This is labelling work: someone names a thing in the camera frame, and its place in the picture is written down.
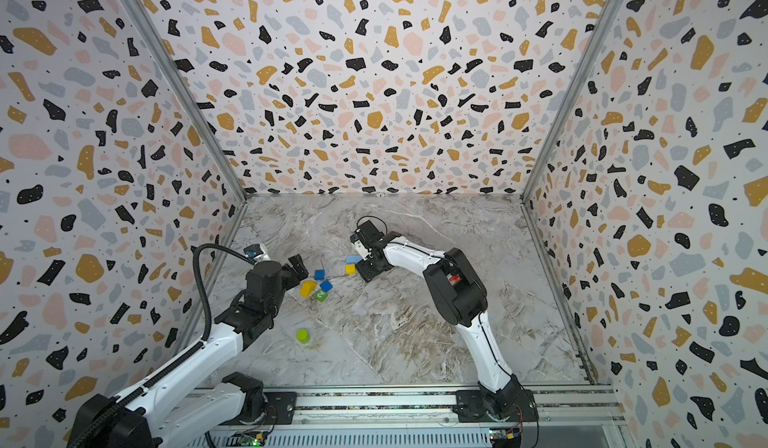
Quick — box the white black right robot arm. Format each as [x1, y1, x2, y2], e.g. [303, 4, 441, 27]
[350, 222, 531, 420]

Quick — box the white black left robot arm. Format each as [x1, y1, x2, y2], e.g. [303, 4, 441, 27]
[67, 255, 308, 447]

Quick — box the yellow arch block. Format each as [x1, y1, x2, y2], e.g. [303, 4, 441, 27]
[300, 280, 318, 298]

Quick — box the green cylinder block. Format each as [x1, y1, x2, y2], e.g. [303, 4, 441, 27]
[296, 329, 311, 344]

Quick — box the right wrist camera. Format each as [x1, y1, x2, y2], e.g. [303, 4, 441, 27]
[350, 219, 385, 259]

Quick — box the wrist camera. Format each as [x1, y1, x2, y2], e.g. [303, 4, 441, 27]
[243, 243, 270, 263]
[350, 219, 385, 259]

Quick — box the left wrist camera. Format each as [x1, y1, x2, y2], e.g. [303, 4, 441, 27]
[243, 243, 270, 263]

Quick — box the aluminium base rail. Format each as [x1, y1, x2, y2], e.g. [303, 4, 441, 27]
[209, 384, 634, 447]

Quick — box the left wall corner aluminium post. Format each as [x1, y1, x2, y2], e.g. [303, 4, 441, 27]
[119, 0, 247, 204]

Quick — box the wall corner aluminium post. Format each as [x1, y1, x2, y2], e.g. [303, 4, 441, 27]
[521, 0, 623, 207]
[119, 0, 247, 204]

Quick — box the right wall corner aluminium post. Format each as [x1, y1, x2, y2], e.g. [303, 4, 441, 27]
[521, 0, 623, 207]

